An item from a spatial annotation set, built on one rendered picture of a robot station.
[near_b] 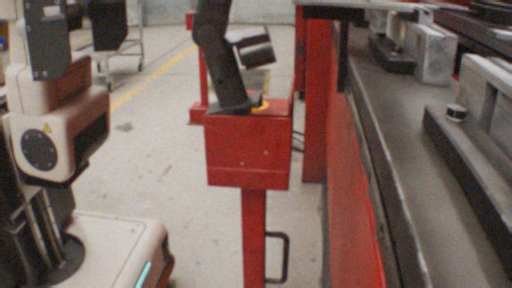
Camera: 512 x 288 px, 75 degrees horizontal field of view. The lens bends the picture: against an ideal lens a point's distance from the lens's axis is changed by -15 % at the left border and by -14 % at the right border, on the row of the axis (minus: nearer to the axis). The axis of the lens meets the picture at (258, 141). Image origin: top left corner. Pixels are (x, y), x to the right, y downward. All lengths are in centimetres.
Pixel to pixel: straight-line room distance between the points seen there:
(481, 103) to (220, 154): 46
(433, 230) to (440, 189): 7
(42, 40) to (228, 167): 43
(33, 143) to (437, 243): 79
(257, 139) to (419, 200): 41
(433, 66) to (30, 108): 79
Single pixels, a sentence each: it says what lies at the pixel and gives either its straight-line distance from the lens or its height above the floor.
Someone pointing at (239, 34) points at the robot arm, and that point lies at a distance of 69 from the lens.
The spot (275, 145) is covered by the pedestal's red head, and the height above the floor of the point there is 76.
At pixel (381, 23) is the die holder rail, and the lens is 128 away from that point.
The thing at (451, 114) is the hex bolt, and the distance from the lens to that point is 48.
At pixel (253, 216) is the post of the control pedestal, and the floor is 54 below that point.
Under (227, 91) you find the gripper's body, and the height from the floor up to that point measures 85.
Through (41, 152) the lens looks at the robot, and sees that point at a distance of 89.
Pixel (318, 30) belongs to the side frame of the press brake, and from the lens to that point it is 180.
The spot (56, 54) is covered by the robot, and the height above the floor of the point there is 94.
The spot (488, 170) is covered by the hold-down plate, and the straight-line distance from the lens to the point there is 37.
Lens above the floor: 106
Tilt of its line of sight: 25 degrees down
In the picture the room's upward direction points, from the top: straight up
